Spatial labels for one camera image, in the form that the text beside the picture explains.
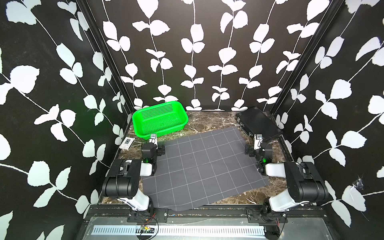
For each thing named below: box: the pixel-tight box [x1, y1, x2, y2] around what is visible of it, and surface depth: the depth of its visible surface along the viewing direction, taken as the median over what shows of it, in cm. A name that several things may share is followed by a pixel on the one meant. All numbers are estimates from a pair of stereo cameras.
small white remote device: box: [119, 136, 136, 150], surface depth 100 cm
